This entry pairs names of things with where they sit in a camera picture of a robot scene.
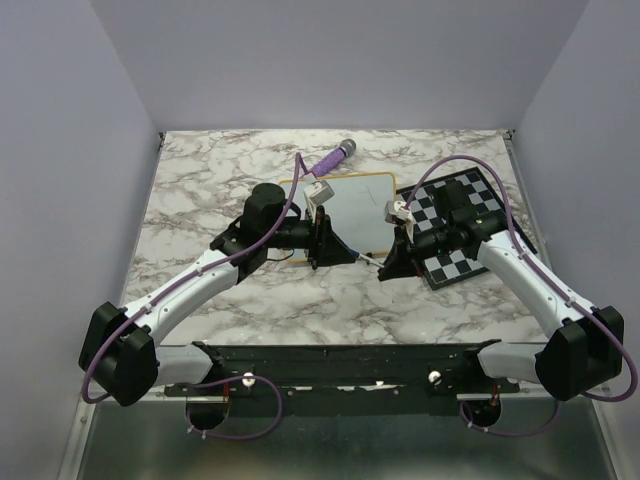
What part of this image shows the black white chessboard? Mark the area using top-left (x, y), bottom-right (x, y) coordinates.
top-left (397, 167), bottom-right (508, 290)

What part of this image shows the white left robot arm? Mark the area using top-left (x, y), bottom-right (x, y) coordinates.
top-left (79, 181), bottom-right (355, 406)

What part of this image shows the white marker pen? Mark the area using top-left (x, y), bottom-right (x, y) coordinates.
top-left (351, 251), bottom-right (383, 268)

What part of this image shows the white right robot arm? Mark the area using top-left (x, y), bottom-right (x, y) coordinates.
top-left (378, 181), bottom-right (624, 401)

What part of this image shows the purple glitter microphone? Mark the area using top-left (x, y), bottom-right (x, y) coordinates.
top-left (309, 139), bottom-right (357, 178)

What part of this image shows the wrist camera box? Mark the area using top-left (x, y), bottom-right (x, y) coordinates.
top-left (303, 180), bottom-right (335, 206)
top-left (384, 200), bottom-right (415, 225)

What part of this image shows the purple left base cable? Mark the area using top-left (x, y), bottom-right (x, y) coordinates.
top-left (185, 375), bottom-right (284, 441)

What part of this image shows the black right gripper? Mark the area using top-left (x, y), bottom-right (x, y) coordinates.
top-left (378, 222), bottom-right (453, 278)

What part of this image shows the yellow framed whiteboard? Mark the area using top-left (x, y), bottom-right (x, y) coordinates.
top-left (268, 172), bottom-right (396, 264)

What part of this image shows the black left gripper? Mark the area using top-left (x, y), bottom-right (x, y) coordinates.
top-left (264, 205), bottom-right (357, 268)

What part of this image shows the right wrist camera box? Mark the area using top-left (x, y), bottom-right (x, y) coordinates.
top-left (384, 200), bottom-right (415, 225)

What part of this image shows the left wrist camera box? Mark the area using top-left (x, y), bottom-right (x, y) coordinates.
top-left (303, 180), bottom-right (335, 206)

